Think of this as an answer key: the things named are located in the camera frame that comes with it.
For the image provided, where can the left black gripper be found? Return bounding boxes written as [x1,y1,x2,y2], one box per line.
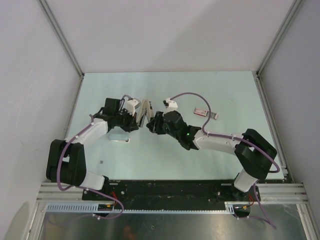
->
[114,108,139,133]

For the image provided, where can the beige black stapler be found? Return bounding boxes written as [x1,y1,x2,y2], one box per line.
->
[136,99,154,128]

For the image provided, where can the staple box with staples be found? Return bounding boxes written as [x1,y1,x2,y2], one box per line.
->
[193,108,218,120]

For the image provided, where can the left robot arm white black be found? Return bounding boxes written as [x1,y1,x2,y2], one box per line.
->
[46,98,141,200]

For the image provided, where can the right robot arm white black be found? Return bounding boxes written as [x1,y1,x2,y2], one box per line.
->
[146,110,280,201]

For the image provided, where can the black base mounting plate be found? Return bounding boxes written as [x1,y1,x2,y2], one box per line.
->
[82,178,261,211]

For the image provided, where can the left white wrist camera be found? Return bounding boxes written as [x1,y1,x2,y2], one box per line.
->
[124,98,141,116]

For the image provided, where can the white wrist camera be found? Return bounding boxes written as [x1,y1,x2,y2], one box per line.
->
[124,98,141,116]
[163,98,178,114]

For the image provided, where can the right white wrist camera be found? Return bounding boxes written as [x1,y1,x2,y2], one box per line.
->
[163,98,178,114]

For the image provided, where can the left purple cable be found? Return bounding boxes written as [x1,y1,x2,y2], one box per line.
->
[56,94,125,221]

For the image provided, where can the white slotted cable duct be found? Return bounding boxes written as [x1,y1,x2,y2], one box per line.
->
[46,201,251,215]

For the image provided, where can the aluminium frame rail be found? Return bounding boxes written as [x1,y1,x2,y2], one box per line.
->
[257,183,309,205]

